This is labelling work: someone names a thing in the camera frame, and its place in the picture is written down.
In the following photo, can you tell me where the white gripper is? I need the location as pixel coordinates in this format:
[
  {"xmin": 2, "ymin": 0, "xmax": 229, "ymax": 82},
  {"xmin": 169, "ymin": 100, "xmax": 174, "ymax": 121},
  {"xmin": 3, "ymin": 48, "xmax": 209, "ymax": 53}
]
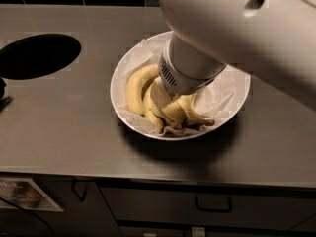
[{"xmin": 150, "ymin": 38, "xmax": 226, "ymax": 109}]

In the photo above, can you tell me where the large yellow banana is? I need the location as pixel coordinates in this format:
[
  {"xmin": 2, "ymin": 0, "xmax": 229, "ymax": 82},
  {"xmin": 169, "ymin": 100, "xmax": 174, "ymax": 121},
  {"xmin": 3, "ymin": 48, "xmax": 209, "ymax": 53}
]
[{"xmin": 153, "ymin": 101, "xmax": 187, "ymax": 125}]

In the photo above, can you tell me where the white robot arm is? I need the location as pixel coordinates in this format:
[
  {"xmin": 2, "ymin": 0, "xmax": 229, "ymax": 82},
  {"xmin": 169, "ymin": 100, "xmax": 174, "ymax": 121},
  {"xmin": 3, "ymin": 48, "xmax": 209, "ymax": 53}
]
[{"xmin": 151, "ymin": 0, "xmax": 316, "ymax": 109}]

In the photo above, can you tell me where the small lower yellow banana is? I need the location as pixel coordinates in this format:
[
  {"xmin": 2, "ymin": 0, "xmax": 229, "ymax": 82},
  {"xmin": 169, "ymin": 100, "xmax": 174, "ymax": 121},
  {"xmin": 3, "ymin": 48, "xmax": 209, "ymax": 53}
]
[{"xmin": 143, "ymin": 86, "xmax": 164, "ymax": 133}]

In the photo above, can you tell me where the leftmost yellow banana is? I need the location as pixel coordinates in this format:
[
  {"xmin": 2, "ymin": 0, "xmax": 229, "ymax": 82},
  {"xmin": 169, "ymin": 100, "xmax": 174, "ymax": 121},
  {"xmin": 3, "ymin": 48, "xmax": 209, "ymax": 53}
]
[{"xmin": 125, "ymin": 64, "xmax": 158, "ymax": 115}]

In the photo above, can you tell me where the right yellow banana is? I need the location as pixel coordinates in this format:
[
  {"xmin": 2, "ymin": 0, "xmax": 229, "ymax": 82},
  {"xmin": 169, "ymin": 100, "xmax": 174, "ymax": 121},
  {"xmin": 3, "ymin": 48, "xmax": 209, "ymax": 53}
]
[{"xmin": 178, "ymin": 95, "xmax": 215, "ymax": 127}]

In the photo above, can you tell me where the white bowl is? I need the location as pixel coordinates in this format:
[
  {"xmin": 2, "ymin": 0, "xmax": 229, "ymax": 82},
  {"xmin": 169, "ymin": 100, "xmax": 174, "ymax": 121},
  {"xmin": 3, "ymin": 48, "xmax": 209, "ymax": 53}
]
[{"xmin": 110, "ymin": 30, "xmax": 252, "ymax": 142}]

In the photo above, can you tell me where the white paper liner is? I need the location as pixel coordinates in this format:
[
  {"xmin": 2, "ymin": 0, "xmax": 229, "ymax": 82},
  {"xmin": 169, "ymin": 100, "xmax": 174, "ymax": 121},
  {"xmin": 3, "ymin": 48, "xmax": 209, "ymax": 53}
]
[{"xmin": 118, "ymin": 37, "xmax": 245, "ymax": 137}]

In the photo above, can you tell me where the grey drawer front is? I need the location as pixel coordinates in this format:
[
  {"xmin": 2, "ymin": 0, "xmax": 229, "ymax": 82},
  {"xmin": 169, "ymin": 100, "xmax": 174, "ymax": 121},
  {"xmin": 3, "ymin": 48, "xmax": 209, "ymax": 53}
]
[{"xmin": 102, "ymin": 188, "xmax": 316, "ymax": 230}]

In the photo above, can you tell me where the black round counter hole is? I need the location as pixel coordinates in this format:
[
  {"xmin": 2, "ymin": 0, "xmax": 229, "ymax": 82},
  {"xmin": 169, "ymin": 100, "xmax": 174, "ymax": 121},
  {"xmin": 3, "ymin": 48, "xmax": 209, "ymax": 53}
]
[{"xmin": 0, "ymin": 34, "xmax": 81, "ymax": 80}]

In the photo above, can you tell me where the grey cabinet door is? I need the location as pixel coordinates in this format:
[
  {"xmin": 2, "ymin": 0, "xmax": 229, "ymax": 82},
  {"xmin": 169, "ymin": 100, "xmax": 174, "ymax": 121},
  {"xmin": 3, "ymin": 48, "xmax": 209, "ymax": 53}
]
[{"xmin": 0, "ymin": 175, "xmax": 121, "ymax": 237}]

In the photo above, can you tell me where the black object at left edge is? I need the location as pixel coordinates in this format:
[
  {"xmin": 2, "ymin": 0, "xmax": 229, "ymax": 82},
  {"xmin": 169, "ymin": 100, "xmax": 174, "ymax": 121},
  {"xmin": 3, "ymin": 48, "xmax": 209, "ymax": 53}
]
[{"xmin": 0, "ymin": 77, "xmax": 13, "ymax": 112}]

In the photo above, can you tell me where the paper sheet on cabinet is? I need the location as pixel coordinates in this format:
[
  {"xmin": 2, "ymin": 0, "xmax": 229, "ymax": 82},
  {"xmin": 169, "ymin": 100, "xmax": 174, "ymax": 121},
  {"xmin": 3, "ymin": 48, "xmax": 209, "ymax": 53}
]
[{"xmin": 0, "ymin": 177, "xmax": 63, "ymax": 212}]

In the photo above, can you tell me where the black cabinet door handle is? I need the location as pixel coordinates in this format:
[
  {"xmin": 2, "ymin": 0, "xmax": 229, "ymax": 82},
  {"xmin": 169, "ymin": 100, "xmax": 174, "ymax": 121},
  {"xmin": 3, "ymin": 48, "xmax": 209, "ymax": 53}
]
[{"xmin": 71, "ymin": 179, "xmax": 88, "ymax": 202}]

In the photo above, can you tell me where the black drawer handle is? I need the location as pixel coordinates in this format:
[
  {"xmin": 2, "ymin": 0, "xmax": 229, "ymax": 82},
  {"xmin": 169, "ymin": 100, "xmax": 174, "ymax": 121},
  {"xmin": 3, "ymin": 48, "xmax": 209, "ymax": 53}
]
[{"xmin": 195, "ymin": 194, "xmax": 232, "ymax": 213}]

